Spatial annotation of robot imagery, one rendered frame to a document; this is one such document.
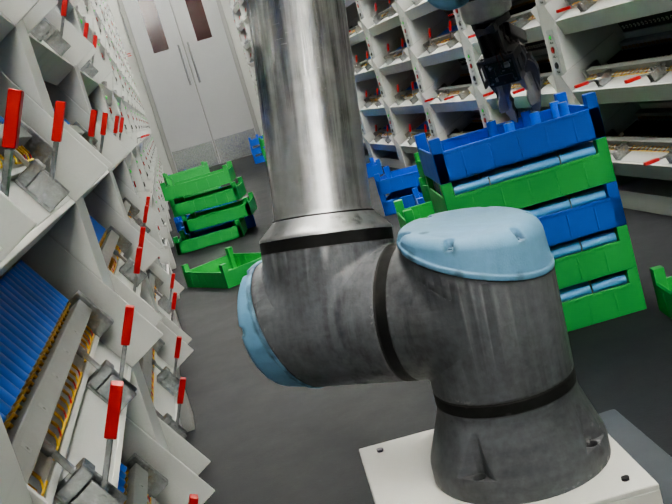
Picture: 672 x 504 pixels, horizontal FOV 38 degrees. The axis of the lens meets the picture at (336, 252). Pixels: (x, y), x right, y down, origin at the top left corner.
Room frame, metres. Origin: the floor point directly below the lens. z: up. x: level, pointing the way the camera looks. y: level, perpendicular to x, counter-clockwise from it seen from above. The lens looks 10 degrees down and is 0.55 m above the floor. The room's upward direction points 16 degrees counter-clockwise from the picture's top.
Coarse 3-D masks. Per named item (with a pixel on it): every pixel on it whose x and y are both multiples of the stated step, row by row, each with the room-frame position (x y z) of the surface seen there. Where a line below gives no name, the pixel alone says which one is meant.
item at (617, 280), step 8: (592, 280) 1.70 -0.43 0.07; (600, 280) 1.67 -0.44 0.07; (608, 280) 1.66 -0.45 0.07; (616, 280) 1.66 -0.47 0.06; (624, 280) 1.66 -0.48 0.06; (568, 288) 1.68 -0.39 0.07; (576, 288) 1.67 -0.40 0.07; (584, 288) 1.66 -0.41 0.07; (592, 288) 1.66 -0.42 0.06; (600, 288) 1.66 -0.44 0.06; (608, 288) 1.67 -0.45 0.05; (560, 296) 1.66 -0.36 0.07; (568, 296) 1.66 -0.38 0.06; (576, 296) 1.66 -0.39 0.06
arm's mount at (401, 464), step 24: (432, 432) 1.10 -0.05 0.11; (384, 456) 1.07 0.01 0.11; (408, 456) 1.05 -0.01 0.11; (624, 456) 0.92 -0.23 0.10; (384, 480) 1.01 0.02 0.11; (408, 480) 0.99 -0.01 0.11; (432, 480) 0.98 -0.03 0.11; (600, 480) 0.89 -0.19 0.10; (624, 480) 0.87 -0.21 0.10; (648, 480) 0.87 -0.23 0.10
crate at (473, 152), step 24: (552, 120) 1.65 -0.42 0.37; (576, 120) 1.65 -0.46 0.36; (600, 120) 1.65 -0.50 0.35; (432, 144) 1.65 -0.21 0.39; (456, 144) 1.85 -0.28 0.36; (480, 144) 1.65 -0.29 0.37; (504, 144) 1.65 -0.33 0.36; (528, 144) 1.65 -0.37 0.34; (552, 144) 1.65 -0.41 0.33; (576, 144) 1.65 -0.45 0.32; (432, 168) 1.70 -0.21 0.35; (456, 168) 1.65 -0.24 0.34; (480, 168) 1.65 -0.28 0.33
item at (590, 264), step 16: (624, 240) 1.65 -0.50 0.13; (576, 256) 1.65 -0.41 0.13; (592, 256) 1.65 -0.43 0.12; (608, 256) 1.65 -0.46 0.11; (624, 256) 1.65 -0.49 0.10; (560, 272) 1.65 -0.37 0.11; (576, 272) 1.65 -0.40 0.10; (592, 272) 1.65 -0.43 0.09; (608, 272) 1.65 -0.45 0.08; (560, 288) 1.65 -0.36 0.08
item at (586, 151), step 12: (588, 144) 1.70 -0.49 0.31; (540, 156) 1.72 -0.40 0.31; (552, 156) 1.68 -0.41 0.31; (564, 156) 1.66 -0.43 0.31; (576, 156) 1.66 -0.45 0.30; (504, 168) 1.70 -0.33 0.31; (516, 168) 1.67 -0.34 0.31; (528, 168) 1.66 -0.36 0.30; (540, 168) 1.66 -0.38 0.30; (456, 180) 1.73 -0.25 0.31; (468, 180) 1.69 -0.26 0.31; (480, 180) 1.66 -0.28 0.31; (492, 180) 1.66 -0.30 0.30; (504, 180) 1.66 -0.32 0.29; (456, 192) 1.66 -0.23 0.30
